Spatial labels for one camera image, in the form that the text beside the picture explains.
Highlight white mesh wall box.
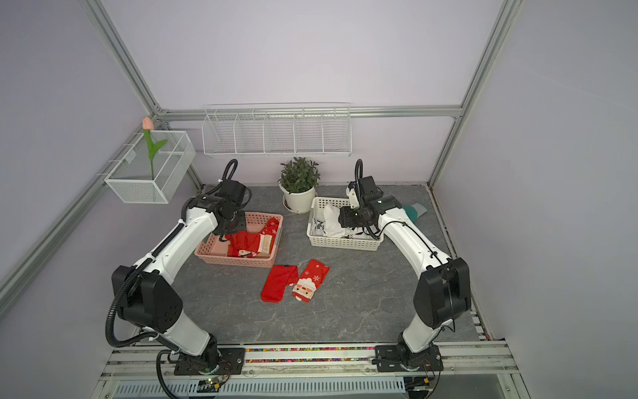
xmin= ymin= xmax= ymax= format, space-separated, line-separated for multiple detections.
xmin=105 ymin=131 xmax=195 ymax=204

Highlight pink artificial tulip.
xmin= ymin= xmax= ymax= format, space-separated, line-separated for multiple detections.
xmin=142 ymin=117 xmax=167 ymax=179

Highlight white sock two black stripes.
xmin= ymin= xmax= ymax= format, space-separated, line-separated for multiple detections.
xmin=323 ymin=204 xmax=347 ymax=238

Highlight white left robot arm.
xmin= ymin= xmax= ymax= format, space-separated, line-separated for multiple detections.
xmin=105 ymin=159 xmax=252 ymax=373

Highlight green white garden glove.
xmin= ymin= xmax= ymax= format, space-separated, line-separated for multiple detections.
xmin=403 ymin=203 xmax=427 ymax=222

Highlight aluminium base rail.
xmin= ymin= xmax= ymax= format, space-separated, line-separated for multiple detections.
xmin=101 ymin=341 xmax=519 ymax=379

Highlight pink perforated plastic basket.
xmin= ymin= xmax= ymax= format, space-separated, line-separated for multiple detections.
xmin=194 ymin=212 xmax=283 ymax=269

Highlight white wire wall shelf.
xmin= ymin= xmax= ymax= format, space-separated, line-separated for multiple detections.
xmin=201 ymin=102 xmax=352 ymax=156

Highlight green potted plant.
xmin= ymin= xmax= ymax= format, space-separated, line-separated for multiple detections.
xmin=278 ymin=157 xmax=321 ymax=194

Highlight plain red sock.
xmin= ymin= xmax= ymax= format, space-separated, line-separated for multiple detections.
xmin=261 ymin=265 xmax=299 ymax=303

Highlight white perforated plastic basket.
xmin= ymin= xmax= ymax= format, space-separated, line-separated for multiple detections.
xmin=306 ymin=197 xmax=384 ymax=251

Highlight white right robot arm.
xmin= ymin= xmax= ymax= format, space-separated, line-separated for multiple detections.
xmin=339 ymin=159 xmax=472 ymax=372

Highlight red santa sock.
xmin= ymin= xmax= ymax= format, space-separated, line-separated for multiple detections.
xmin=292 ymin=259 xmax=331 ymax=303

